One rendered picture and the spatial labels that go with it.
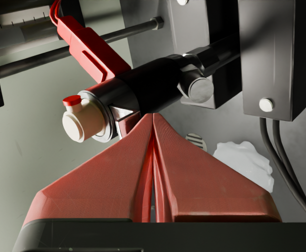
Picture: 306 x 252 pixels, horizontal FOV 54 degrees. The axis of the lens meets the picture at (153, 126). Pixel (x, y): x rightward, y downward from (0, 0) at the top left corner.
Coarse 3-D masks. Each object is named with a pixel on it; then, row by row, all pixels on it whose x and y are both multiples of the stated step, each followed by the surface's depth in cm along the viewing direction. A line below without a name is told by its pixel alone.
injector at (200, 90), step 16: (208, 48) 20; (224, 48) 21; (144, 64) 17; (160, 64) 17; (176, 64) 17; (192, 64) 18; (208, 64) 20; (224, 64) 22; (112, 80) 15; (128, 80) 15; (144, 80) 16; (160, 80) 16; (176, 80) 17; (192, 80) 16; (208, 80) 16; (96, 96) 14; (112, 96) 14; (128, 96) 15; (144, 96) 15; (160, 96) 16; (176, 96) 17; (192, 96) 16; (208, 96) 16; (144, 112) 16; (112, 128) 14
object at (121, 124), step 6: (132, 114) 12; (120, 120) 12; (126, 120) 12; (132, 120) 13; (138, 120) 13; (120, 126) 12; (126, 126) 12; (132, 126) 13; (120, 132) 12; (126, 132) 12; (120, 138) 12
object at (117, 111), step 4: (108, 104) 14; (112, 104) 14; (112, 108) 14; (116, 108) 14; (120, 108) 13; (124, 108) 13; (128, 108) 13; (132, 108) 13; (112, 112) 14; (116, 112) 14; (120, 112) 13; (124, 112) 13; (128, 112) 13; (136, 112) 13; (112, 116) 14; (116, 116) 14; (120, 116) 14; (140, 116) 13; (116, 128) 14
